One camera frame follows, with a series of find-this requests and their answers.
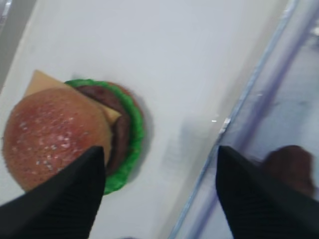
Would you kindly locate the orange cheese slice on tray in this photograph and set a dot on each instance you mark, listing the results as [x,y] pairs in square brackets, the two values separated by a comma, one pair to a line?
[41,81]

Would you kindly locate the white rectangular tray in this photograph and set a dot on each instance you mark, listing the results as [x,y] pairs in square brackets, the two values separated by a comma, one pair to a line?
[185,61]

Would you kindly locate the green lettuce on tray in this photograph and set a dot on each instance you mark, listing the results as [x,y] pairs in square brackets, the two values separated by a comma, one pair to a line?
[119,179]

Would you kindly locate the brown meat patty on tray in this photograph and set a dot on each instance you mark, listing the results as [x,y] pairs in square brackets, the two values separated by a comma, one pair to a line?
[119,120]

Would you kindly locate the clear right acrylic rack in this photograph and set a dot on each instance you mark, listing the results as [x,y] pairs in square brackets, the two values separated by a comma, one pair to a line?
[279,106]

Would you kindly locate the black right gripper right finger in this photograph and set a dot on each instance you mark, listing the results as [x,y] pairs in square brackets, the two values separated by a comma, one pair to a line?
[257,206]

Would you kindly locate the upright brown meat patty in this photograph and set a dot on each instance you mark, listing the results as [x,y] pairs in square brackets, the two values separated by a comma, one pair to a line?
[291,165]

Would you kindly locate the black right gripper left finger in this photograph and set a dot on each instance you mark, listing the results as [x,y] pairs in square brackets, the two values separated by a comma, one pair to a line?
[64,207]

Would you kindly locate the sesame top bun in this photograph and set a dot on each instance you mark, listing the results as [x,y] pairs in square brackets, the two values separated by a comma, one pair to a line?
[48,130]

